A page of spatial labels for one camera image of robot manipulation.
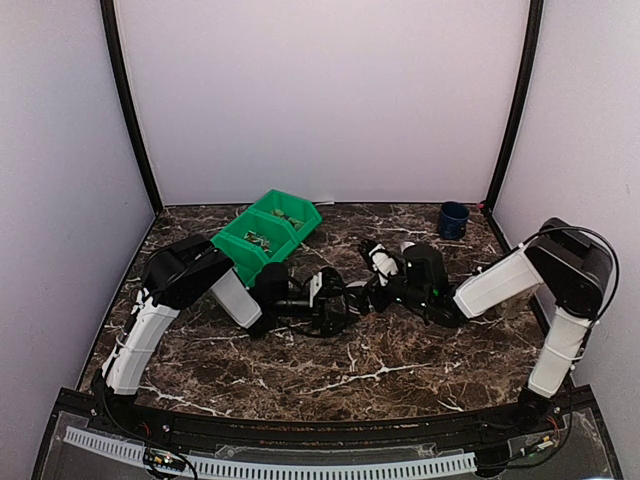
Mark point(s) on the green three-compartment candy bin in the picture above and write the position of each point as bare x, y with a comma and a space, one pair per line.
268, 231

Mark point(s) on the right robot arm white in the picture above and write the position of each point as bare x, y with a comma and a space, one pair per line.
576, 268

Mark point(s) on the white round lid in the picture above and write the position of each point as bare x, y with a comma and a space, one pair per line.
356, 287

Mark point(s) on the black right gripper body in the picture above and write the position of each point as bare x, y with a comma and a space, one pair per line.
414, 296

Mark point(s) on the white slotted cable duct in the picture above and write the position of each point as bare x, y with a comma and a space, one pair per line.
127, 459

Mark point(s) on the dark blue mug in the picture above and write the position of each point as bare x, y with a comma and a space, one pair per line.
452, 220

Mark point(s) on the silver metal scoop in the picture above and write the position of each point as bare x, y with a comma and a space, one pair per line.
406, 244

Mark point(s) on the lollipop candies pile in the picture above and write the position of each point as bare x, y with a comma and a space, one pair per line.
258, 239

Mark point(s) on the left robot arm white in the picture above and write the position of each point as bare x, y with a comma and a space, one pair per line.
178, 275

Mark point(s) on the beige ceramic mug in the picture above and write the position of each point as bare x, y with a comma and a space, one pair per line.
511, 308

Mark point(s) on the black front rail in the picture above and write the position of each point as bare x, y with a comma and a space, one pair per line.
485, 428

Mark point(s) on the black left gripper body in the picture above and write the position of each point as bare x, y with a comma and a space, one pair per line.
279, 309

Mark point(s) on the yellow-green gummy candies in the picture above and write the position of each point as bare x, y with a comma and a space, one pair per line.
296, 223

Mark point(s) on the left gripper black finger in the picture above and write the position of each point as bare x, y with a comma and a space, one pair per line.
328, 324
333, 284

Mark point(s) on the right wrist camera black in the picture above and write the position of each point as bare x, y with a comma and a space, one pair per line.
379, 260

